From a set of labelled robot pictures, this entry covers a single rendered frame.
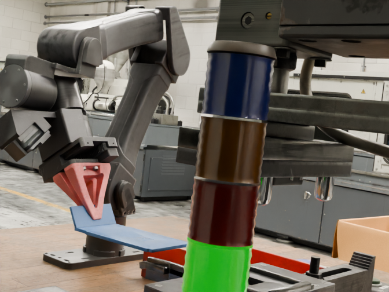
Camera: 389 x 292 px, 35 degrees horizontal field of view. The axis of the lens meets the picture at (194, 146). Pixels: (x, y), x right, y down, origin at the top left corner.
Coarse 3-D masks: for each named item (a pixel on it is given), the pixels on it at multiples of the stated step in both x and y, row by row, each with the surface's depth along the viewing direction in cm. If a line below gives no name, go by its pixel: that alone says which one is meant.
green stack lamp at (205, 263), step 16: (192, 240) 35; (192, 256) 34; (208, 256) 34; (224, 256) 34; (240, 256) 34; (192, 272) 34; (208, 272) 34; (224, 272) 34; (240, 272) 34; (192, 288) 34; (208, 288) 34; (224, 288) 34; (240, 288) 34
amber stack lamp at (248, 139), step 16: (208, 128) 34; (224, 128) 33; (240, 128) 33; (256, 128) 34; (208, 144) 34; (224, 144) 33; (240, 144) 33; (256, 144) 34; (208, 160) 34; (224, 160) 33; (240, 160) 33; (256, 160) 34; (208, 176) 34; (224, 176) 34; (240, 176) 34; (256, 176) 34
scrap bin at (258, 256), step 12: (144, 252) 94; (156, 252) 93; (168, 252) 91; (180, 252) 90; (252, 252) 95; (264, 252) 94; (180, 264) 89; (276, 264) 92; (288, 264) 91; (300, 264) 90; (144, 276) 94
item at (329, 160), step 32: (288, 64) 62; (288, 96) 57; (320, 96) 55; (192, 128) 60; (288, 128) 62; (352, 128) 53; (384, 128) 51; (192, 160) 60; (288, 160) 59; (320, 160) 63; (352, 160) 69; (320, 192) 67
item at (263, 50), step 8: (208, 48) 34; (216, 48) 34; (224, 48) 33; (232, 48) 33; (240, 48) 33; (248, 48) 33; (256, 48) 33; (264, 48) 33; (272, 48) 34; (264, 56) 34; (272, 56) 34
